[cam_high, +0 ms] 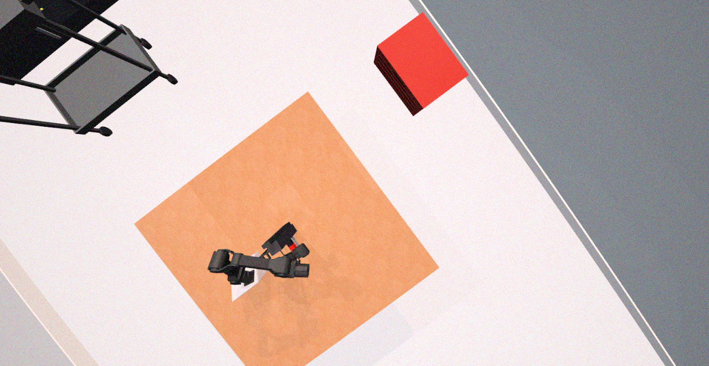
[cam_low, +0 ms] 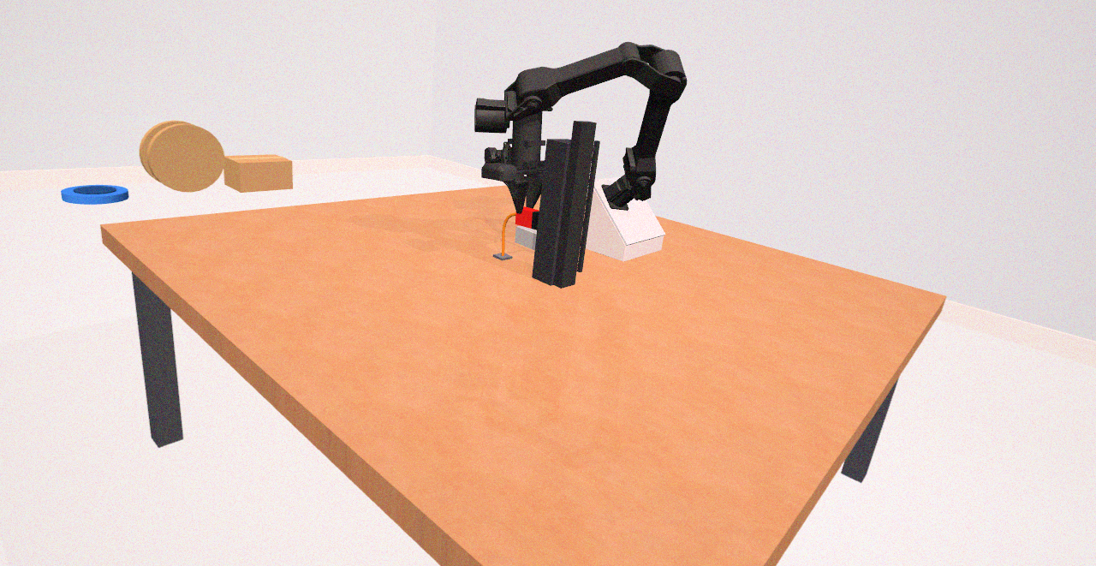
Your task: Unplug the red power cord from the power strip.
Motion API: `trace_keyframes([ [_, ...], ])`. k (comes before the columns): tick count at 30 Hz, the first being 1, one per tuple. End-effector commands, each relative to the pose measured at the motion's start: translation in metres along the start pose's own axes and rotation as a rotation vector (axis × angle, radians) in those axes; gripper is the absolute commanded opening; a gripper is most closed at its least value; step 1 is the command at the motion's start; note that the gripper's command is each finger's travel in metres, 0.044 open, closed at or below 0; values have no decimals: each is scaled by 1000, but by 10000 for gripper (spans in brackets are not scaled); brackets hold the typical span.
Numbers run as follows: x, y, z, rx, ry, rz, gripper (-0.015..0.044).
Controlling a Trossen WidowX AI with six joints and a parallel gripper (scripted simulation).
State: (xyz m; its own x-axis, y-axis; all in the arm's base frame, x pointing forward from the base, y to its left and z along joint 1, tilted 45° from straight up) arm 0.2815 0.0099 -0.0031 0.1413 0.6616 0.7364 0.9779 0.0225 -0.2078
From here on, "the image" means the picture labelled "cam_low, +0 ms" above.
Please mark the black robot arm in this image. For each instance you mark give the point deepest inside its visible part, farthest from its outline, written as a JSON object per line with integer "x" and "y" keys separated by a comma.
{"x": 536, "y": 90}

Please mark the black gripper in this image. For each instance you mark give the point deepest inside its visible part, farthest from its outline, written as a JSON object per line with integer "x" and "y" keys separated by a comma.
{"x": 525, "y": 161}

